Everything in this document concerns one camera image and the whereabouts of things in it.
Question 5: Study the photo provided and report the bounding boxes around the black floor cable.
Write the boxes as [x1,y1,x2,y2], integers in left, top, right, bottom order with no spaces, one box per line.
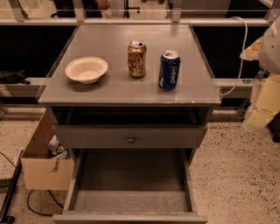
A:
[0,151,65,217]

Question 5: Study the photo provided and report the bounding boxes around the white paper bowl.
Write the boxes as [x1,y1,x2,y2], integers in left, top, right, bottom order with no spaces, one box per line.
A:
[65,57,109,84]

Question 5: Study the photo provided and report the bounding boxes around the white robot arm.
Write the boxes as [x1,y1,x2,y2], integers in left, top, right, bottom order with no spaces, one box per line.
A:
[240,17,280,132]

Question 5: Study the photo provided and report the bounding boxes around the closed grey upper drawer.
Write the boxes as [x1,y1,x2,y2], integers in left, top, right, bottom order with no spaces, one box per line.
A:
[52,125,207,149]

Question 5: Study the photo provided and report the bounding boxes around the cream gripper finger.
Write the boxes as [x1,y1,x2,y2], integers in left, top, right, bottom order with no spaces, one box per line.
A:
[242,73,280,131]

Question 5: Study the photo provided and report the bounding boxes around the metal rail frame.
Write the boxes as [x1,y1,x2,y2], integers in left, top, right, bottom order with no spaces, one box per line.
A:
[0,10,271,105]

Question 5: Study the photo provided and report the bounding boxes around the grey drawer cabinet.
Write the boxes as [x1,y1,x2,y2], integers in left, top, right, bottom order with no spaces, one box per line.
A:
[39,24,221,151]

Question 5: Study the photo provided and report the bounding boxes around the cardboard box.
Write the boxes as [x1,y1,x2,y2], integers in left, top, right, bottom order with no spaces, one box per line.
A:
[21,111,74,191]

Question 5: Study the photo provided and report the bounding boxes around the white cable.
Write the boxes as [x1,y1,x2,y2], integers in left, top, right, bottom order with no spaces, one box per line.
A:
[217,16,249,98]

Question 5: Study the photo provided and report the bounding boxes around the white items in box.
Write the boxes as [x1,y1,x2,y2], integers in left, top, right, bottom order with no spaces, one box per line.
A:
[47,136,68,159]

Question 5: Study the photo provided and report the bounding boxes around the black bar on floor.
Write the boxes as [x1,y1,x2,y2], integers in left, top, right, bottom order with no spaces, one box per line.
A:
[0,151,23,224]

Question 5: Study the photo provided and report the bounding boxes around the open grey middle drawer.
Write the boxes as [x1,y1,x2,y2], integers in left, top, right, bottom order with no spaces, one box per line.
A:
[53,149,207,224]

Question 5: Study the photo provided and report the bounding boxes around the round metal drawer knob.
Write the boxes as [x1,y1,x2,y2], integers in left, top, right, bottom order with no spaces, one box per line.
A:
[128,136,136,144]

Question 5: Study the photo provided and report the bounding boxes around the metal diagonal strut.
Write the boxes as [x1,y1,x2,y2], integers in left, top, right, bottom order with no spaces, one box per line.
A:
[237,69,267,122]

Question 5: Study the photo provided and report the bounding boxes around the black object on rail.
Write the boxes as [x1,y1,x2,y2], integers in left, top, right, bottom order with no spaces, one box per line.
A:
[0,70,31,85]

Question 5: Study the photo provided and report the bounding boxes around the gold soda can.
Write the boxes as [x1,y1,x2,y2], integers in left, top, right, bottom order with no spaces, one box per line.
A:
[127,40,147,78]

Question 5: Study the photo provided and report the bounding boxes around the blue pepsi can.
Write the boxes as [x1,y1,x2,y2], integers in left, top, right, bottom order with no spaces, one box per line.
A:
[158,50,180,90]

